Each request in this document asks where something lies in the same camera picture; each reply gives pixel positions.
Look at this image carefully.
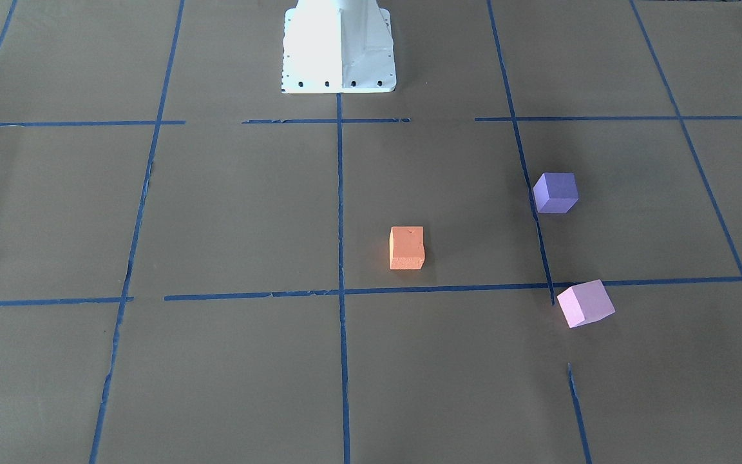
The orange foam cube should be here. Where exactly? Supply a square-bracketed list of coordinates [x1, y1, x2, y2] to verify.
[388, 226, 425, 270]

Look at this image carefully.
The brown paper table cover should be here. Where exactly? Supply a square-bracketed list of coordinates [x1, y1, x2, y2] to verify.
[0, 1, 742, 463]

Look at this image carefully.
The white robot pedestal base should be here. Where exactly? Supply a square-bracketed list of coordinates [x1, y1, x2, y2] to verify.
[281, 1, 397, 94]

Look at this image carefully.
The dark purple foam cube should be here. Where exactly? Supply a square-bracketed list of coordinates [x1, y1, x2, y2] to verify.
[532, 171, 580, 214]

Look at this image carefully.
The light pink foam cube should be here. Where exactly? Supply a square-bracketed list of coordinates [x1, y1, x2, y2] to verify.
[556, 280, 616, 328]

